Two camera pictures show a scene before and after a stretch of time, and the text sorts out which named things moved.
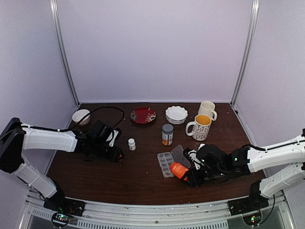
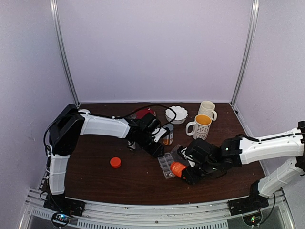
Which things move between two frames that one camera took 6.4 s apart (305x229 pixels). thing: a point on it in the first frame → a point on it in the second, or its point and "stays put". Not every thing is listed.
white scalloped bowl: [176, 115] stays put
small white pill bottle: [132, 144] stays put
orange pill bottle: [178, 170] stays put
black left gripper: [114, 155] → [156, 151]
